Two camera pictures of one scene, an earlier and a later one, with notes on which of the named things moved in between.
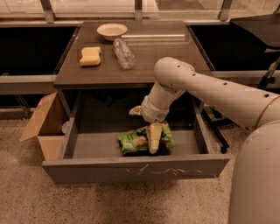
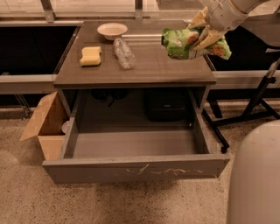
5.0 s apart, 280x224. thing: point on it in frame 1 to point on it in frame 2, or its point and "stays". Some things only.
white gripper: x=152 y=110 to x=224 y=17
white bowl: x=111 y=31 stays
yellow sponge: x=90 y=56 stays
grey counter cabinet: x=111 y=54 stays
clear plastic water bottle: x=123 y=55 stays
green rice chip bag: x=136 y=142 to x=179 y=44
